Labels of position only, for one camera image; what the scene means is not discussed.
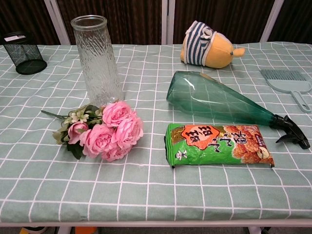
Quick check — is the green checkered tablecloth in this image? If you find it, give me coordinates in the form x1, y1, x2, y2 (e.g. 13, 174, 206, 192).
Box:
0, 41, 312, 223

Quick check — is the teal small brush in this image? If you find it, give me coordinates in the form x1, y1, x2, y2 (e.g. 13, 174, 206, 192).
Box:
260, 69, 302, 80

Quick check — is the pink artificial rose bouquet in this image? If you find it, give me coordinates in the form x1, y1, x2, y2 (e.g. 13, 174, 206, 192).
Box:
40, 100, 144, 163

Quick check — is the clear textured glass vase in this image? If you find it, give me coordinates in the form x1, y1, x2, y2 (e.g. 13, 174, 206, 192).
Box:
70, 15, 125, 108

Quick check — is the black mesh pen holder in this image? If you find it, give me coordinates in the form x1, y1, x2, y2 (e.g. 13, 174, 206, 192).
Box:
2, 31, 48, 75

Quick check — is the grey-green small dustpan brush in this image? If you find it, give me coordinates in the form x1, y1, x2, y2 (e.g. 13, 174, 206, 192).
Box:
266, 78, 312, 113

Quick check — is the green snack bag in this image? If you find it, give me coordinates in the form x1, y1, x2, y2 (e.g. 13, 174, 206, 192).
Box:
164, 123, 275, 169

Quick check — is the yellow plush toy striped hat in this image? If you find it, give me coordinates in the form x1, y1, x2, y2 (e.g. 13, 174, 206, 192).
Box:
180, 20, 246, 69

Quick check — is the black shoe under table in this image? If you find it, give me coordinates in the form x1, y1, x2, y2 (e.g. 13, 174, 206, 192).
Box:
19, 226, 49, 234

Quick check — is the orange object under table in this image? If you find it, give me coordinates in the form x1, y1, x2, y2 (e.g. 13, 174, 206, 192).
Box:
74, 226, 98, 234

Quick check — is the green plastic spray bottle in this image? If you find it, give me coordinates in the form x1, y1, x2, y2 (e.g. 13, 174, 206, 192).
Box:
166, 70, 311, 150

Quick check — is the white metal frame post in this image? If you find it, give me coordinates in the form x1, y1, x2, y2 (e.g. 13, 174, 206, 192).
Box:
44, 0, 71, 45
161, 0, 176, 45
259, 0, 285, 43

